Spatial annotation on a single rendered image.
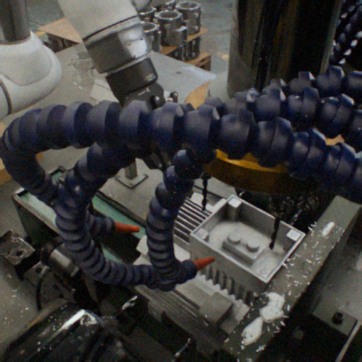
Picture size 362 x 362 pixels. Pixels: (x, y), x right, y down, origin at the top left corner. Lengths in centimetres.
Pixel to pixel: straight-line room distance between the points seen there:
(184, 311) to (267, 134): 45
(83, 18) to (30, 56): 61
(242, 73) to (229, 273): 27
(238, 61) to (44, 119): 21
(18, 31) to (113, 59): 62
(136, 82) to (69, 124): 41
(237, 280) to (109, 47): 36
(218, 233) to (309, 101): 40
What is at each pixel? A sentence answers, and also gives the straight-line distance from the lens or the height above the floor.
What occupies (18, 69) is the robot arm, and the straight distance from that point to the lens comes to 119.
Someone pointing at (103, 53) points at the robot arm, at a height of 131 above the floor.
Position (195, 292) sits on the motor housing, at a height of 106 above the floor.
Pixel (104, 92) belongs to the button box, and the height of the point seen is 107.
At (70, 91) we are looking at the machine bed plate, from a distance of 160.
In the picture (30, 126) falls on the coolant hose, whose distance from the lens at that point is 21.
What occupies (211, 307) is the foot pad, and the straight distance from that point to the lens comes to 55.
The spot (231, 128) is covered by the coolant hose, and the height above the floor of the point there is 146.
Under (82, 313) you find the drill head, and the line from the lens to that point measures 46.
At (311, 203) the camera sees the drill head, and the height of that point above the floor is 107.
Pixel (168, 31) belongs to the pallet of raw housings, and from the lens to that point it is 300.
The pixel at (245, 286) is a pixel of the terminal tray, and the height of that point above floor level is 111.
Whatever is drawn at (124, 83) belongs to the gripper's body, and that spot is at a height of 127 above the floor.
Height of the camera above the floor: 155
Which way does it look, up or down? 42 degrees down
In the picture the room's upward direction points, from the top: straight up
